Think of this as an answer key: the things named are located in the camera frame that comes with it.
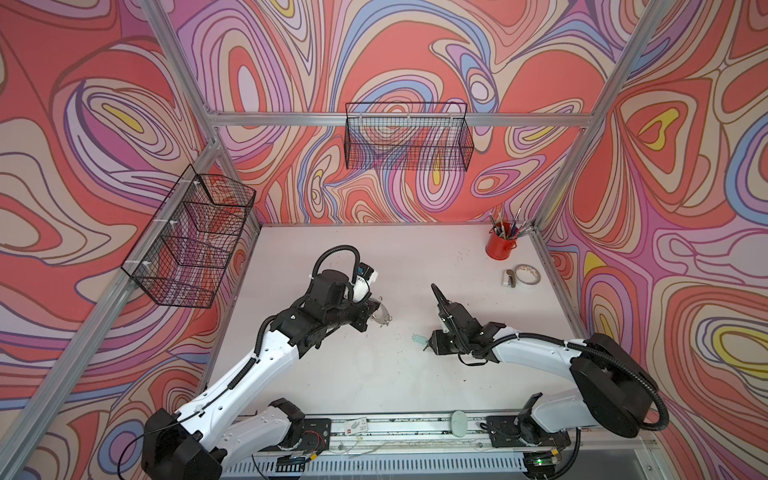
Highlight metal keyring organizer yellow grip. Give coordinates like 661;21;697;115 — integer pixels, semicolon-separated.
368;298;392;327

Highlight key with long mint tag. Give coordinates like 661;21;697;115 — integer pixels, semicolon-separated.
411;334;429;349

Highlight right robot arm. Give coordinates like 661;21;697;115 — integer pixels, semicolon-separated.
427;298;669;446

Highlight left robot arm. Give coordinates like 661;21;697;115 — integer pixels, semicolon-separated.
141;269;381;479

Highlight white oval button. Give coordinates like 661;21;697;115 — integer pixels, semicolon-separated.
450;410;468;438

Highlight tape roll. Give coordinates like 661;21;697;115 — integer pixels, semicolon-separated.
514;264;542;286

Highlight red pen cup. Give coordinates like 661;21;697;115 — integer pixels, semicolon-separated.
485;230;517;261

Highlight pens in cup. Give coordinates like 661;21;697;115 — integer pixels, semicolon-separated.
489;210;534;240

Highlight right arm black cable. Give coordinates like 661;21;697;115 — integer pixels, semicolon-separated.
430;283;671;480

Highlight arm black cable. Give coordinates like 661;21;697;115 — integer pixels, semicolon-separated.
430;283;671;480
310;244;362;283

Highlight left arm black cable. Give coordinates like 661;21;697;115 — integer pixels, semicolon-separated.
310;244;362;283

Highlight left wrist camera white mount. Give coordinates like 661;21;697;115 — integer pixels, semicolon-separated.
352;262;378;303

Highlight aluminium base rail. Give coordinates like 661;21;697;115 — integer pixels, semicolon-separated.
221;409;661;480

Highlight white label tag on rail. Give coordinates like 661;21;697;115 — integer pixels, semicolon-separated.
343;417;368;436

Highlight black wire basket back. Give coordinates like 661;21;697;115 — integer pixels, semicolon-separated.
344;101;475;172

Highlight black wire basket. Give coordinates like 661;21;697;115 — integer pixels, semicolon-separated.
344;101;475;172
121;166;255;309

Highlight black wire basket left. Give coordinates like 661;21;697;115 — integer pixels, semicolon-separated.
121;166;255;309

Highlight aluminium frame post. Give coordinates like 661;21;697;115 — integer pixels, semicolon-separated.
139;0;265;232

